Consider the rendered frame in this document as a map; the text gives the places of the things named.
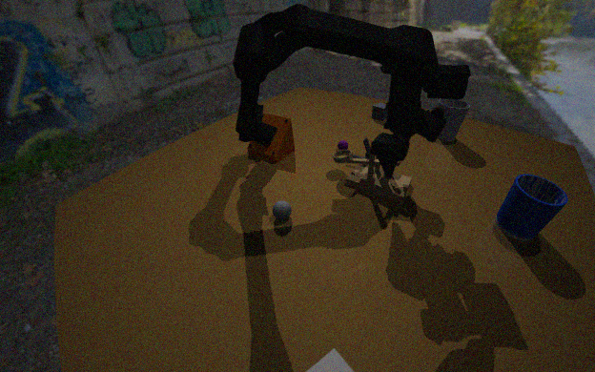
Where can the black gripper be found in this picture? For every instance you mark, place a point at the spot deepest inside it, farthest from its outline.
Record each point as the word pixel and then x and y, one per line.
pixel 391 148

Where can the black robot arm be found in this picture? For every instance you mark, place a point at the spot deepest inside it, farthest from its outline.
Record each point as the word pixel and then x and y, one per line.
pixel 407 52

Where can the white flat rectangular slab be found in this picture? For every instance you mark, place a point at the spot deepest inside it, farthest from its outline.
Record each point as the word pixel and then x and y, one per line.
pixel 332 362

